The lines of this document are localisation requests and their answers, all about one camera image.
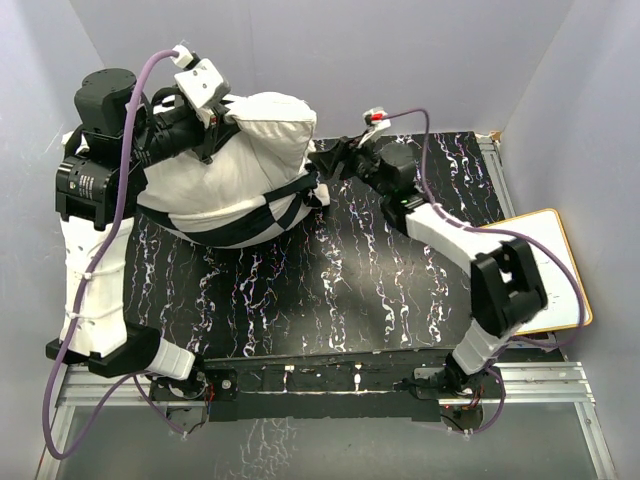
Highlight whiteboard with orange frame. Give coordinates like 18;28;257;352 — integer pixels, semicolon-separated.
487;208;593;335

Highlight aluminium frame rail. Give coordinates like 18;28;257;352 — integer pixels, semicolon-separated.
43;357;616;479

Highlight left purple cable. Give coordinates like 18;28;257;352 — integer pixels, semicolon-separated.
43;47;187;461

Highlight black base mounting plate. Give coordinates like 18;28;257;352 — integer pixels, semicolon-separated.
151;349;505;422

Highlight black white checkered pillowcase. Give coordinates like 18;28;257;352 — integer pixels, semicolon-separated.
56;140;330;249

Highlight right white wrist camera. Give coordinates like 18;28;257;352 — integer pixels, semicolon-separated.
358;107;391;148

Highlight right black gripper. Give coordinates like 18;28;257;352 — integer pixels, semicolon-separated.
311;132;394;200

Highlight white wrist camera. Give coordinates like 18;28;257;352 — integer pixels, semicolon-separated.
172;45;231;128
358;107;391;148

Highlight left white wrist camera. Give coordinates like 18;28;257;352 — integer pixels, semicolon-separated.
172;45;231;128

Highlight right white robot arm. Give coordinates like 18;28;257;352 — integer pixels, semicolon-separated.
309;137;547;397

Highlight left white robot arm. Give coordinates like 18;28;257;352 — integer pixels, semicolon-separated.
45;64;234;399

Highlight white pillow insert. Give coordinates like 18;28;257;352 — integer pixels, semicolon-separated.
138;92;317;223

